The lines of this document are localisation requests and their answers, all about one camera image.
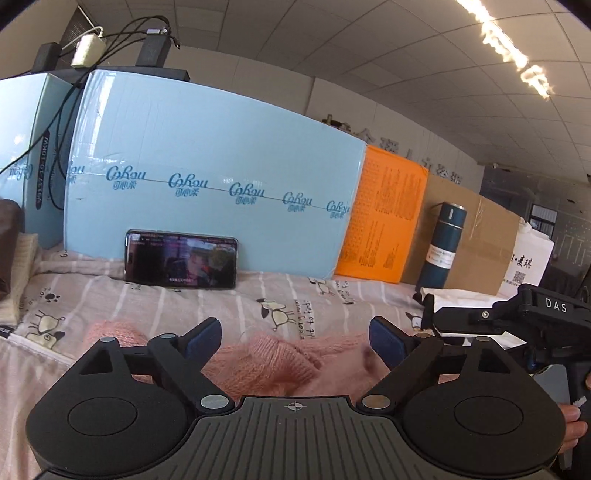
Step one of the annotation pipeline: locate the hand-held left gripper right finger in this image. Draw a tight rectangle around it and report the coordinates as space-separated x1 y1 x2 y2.
361 316 518 411

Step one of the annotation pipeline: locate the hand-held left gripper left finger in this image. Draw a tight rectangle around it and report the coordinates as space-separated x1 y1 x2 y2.
78 318 234 414

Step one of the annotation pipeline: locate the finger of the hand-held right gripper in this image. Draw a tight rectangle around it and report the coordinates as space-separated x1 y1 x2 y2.
421 295 521 337

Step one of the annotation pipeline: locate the pink knitted sweater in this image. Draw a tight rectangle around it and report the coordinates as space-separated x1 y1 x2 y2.
85 318 455 398

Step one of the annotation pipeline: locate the dark brown leather jacket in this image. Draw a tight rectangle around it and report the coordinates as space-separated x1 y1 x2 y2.
0 199 25 297

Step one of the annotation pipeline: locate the person's right hand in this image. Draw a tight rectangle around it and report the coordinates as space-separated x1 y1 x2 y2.
558 371 591 448

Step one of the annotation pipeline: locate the printed striped bed sheet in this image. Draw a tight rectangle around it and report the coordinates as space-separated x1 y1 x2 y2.
0 244 467 480

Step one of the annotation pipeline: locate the white paper bag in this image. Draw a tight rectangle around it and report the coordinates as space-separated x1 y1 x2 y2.
496 219 556 299

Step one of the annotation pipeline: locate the dark teal thermos bottle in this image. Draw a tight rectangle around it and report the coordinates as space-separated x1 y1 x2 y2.
416 201 468 293

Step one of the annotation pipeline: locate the brown cardboard box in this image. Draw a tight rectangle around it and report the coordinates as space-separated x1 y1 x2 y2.
399 173 535 299

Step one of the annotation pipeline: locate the black smartphone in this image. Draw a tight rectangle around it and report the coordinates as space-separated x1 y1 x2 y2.
124 228 239 291

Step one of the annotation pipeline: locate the orange cardboard box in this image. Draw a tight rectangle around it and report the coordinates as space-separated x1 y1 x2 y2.
333 144 430 285

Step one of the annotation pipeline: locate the cream knitted sweater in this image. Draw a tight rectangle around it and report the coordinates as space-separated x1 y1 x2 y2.
0 232 41 326

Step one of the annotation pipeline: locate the large light blue cardboard box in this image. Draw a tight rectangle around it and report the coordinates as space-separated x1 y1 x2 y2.
62 69 368 280

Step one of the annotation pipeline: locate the small light blue cardboard box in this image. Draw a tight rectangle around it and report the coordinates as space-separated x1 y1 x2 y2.
0 73 87 251

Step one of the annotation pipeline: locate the white power adapter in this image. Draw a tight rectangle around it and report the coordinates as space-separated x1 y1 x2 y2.
70 36 107 68

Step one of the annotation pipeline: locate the black cable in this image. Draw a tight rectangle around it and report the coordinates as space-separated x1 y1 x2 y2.
0 15 182 214

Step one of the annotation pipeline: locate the white cable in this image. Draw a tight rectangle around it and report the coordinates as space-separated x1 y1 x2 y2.
60 25 105 49

